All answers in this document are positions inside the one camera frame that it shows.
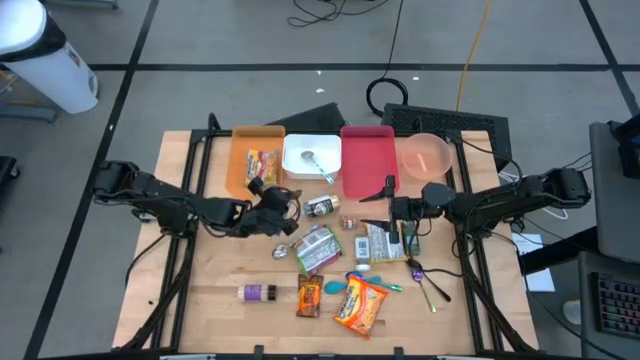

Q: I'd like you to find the white cable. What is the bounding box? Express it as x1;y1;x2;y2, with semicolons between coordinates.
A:
498;169;571;222

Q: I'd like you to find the translucent pink bowl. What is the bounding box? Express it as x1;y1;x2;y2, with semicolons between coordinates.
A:
399;132;454;181

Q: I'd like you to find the computer mouse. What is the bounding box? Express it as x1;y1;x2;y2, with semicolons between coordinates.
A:
561;298;584;327

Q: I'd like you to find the black computer keyboard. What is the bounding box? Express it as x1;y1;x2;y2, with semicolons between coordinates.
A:
592;271;640;342

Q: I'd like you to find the red plastic bin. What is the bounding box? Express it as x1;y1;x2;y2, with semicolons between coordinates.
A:
339;124;401;200

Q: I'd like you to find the tangled black floor cable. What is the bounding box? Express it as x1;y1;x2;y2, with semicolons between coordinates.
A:
286;0;392;29

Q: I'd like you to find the black floor cable with loop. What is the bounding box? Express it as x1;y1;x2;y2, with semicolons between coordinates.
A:
365;0;410;119

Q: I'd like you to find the purple iridescent spoon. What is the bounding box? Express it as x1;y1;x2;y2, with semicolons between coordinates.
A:
410;268;438;315

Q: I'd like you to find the yellow cable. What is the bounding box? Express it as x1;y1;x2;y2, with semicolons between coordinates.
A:
453;0;495;114

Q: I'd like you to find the orange brown snack pouch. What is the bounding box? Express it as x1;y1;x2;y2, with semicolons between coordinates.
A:
295;273;325;319

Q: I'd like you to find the orange ramen packet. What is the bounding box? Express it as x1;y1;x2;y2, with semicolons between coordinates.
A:
332;273;390;340

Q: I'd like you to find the white plastic bin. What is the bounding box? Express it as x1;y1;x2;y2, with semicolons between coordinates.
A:
281;133;344;181

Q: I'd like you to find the grey desk top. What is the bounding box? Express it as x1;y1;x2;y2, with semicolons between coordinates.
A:
588;119;640;266

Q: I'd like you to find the black mesh computer case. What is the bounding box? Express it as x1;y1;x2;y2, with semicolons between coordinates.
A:
380;102;514;174

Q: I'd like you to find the black aluminium table frame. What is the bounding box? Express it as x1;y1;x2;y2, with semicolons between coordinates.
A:
112;112;540;360

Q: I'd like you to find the purple spice jar black cap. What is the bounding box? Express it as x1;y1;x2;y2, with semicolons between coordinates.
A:
236;283;279;304

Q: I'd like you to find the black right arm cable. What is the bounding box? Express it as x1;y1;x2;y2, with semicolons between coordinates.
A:
399;219;469;281

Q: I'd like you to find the dark desk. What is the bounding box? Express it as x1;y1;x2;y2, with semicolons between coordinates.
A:
577;248;640;360

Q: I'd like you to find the white trash can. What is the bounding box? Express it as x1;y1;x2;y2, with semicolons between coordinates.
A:
0;0;100;115

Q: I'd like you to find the iridescent green blue spoon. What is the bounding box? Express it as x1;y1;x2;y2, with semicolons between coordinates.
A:
344;270;404;293

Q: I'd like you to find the black desk leg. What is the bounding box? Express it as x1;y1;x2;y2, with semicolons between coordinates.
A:
518;225;600;277

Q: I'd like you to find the white label spice bottle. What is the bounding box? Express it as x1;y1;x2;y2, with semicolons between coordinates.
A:
353;234;373;273

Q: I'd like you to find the dark chair base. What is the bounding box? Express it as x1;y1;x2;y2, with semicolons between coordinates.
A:
0;155;22;184

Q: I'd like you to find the white paper sheet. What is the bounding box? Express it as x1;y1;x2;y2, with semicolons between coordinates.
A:
511;232;557;294

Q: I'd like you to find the black flat panel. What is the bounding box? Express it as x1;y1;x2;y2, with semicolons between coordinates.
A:
266;101;349;134

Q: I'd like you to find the yellow red ramen packet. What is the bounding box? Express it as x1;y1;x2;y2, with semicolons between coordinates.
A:
244;148;281;189

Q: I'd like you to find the orange plastic bin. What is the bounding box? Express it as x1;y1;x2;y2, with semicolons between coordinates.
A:
224;124;287;201

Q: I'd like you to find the teal round lid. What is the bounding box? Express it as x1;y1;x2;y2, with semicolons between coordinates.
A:
323;274;384;296

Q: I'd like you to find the green spice jar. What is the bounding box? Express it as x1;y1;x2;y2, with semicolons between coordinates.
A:
401;222;422;257

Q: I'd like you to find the silver spoon teal striped handle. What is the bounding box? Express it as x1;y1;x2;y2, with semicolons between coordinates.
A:
299;149;336;185

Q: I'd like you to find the black device on desk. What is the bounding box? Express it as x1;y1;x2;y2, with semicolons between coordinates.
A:
607;113;640;181

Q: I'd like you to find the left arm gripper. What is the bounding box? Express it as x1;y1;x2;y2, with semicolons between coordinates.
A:
238;176;304;239

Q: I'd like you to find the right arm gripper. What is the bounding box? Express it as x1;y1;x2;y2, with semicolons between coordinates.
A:
358;174;428;246

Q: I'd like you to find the green pink ramen packet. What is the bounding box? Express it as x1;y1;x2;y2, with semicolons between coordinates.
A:
291;223;345;279

